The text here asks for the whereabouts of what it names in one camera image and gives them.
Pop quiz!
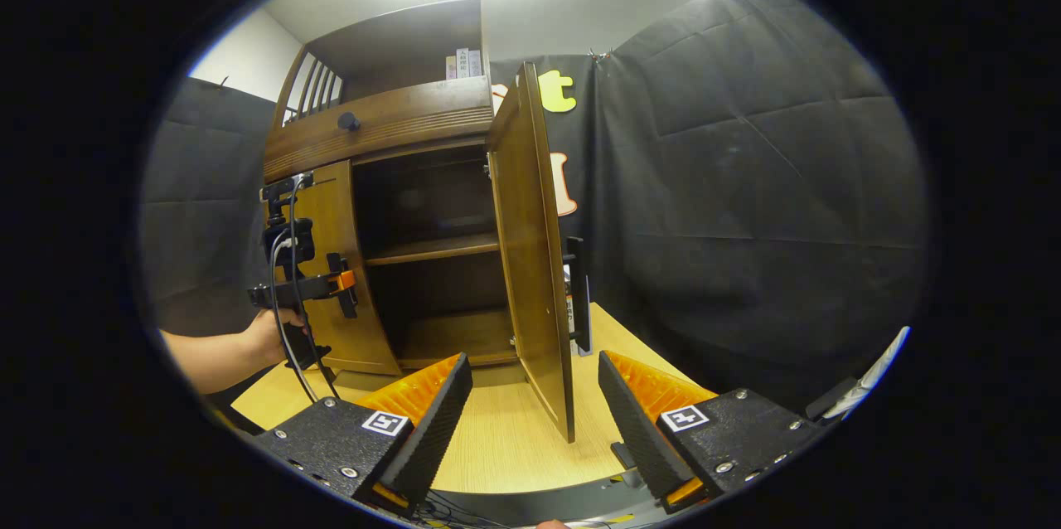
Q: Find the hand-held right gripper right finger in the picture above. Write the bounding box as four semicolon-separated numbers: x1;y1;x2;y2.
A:
597;351;826;513

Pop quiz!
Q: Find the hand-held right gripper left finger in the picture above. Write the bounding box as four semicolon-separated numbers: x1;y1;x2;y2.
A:
253;352;473;513

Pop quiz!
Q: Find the black backdrop cloth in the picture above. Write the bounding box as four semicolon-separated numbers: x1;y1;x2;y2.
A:
137;0;929;414

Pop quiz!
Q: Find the wooden cabinet door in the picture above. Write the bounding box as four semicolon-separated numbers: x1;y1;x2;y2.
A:
282;160;403;376
487;62;577;443

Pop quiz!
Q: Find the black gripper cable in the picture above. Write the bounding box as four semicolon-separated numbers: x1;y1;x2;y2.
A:
269;179;341;403

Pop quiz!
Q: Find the wooden inner cabinet shelf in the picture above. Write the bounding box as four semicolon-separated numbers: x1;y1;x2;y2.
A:
365;232;501;267

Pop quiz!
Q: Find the wooden double-door shoe cabinet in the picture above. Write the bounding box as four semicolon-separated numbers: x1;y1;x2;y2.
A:
264;0;523;372

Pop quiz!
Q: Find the black door handle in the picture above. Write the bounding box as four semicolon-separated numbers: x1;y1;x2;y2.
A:
566;236;593;356
327;254;359;318

